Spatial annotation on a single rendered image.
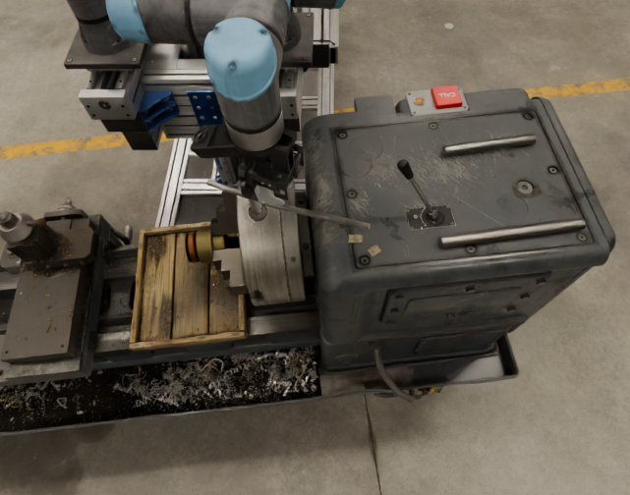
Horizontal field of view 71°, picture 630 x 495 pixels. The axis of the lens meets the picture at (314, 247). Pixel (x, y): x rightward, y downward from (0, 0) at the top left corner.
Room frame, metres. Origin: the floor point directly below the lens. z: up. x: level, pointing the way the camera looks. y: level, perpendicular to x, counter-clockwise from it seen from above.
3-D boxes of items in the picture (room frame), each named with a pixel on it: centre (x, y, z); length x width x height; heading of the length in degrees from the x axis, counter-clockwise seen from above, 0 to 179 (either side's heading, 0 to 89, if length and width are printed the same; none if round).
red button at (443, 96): (0.77, -0.33, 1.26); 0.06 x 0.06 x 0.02; 3
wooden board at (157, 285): (0.51, 0.35, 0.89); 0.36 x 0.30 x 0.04; 3
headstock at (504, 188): (0.56, -0.29, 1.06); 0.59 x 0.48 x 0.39; 93
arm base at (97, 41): (1.20, 0.57, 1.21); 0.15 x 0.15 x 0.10
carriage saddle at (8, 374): (0.50, 0.76, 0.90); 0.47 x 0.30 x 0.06; 3
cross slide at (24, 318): (0.52, 0.71, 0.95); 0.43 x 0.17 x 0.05; 3
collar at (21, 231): (0.58, 0.71, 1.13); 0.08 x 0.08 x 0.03
